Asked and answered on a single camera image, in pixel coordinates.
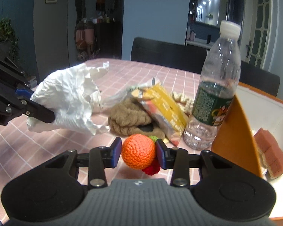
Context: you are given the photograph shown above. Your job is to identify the clear plastic water bottle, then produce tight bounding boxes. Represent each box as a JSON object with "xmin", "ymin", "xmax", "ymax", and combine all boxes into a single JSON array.
[{"xmin": 184, "ymin": 21, "xmax": 241, "ymax": 150}]

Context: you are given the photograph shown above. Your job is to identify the white glass-pane door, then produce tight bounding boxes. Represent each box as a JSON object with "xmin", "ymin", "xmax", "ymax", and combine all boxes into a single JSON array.
[{"xmin": 240, "ymin": 0, "xmax": 278, "ymax": 71}]

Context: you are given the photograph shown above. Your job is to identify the white cloth bag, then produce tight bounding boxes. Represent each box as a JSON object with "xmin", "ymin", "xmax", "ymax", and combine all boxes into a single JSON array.
[{"xmin": 27, "ymin": 61, "xmax": 110, "ymax": 136}]

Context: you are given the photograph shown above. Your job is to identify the orange crochet ball toy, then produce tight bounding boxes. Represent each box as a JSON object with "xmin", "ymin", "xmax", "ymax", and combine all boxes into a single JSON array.
[{"xmin": 122, "ymin": 134, "xmax": 161, "ymax": 176}]

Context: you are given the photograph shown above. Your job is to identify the brown bear-shaped sponge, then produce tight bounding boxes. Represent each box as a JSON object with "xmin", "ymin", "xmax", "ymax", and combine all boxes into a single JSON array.
[{"xmin": 254, "ymin": 128, "xmax": 283, "ymax": 179}]

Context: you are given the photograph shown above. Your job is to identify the green potted plant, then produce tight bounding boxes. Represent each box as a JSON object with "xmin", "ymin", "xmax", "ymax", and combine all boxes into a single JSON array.
[{"xmin": 0, "ymin": 17, "xmax": 19, "ymax": 61}]

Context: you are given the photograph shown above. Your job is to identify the hanging bags on rack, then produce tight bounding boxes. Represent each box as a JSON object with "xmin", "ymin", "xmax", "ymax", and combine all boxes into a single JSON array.
[{"xmin": 75, "ymin": 18, "xmax": 95, "ymax": 61}]

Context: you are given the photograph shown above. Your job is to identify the wall mirror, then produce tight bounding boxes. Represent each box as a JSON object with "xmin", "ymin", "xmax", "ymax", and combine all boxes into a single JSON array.
[{"xmin": 195, "ymin": 0, "xmax": 231, "ymax": 27}]

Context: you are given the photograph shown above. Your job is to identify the orange cardboard box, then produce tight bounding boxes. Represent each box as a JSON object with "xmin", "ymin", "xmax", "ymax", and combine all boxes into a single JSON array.
[{"xmin": 211, "ymin": 82, "xmax": 283, "ymax": 221}]

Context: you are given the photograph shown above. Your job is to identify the clear plastic bag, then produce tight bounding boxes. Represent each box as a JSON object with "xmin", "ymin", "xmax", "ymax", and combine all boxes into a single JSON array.
[{"xmin": 100, "ymin": 77, "xmax": 162, "ymax": 109}]

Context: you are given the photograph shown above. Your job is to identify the black chair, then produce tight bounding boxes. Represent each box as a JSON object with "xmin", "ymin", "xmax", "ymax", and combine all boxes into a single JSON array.
[
  {"xmin": 131, "ymin": 37, "xmax": 208, "ymax": 74},
  {"xmin": 240, "ymin": 61, "xmax": 280, "ymax": 96}
]

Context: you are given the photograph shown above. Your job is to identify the yellow snack packet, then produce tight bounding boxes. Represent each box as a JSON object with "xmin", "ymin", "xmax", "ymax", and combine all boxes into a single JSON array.
[{"xmin": 131, "ymin": 85, "xmax": 188, "ymax": 146}]

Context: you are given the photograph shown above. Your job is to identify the brown plush towel toy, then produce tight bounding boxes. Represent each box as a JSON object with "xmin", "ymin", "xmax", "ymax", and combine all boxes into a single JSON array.
[{"xmin": 108, "ymin": 98, "xmax": 165, "ymax": 139}]

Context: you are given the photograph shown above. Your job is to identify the left black chair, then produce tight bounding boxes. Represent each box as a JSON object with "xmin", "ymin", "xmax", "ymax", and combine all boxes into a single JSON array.
[{"xmin": 131, "ymin": 37, "xmax": 208, "ymax": 74}]

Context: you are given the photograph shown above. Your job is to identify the pink checked tablecloth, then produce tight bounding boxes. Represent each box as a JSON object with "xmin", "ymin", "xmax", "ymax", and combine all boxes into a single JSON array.
[{"xmin": 0, "ymin": 58, "xmax": 204, "ymax": 224}]

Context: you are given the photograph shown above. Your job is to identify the right black chair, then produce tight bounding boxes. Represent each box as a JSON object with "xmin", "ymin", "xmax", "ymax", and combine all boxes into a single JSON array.
[{"xmin": 240, "ymin": 61, "xmax": 280, "ymax": 96}]

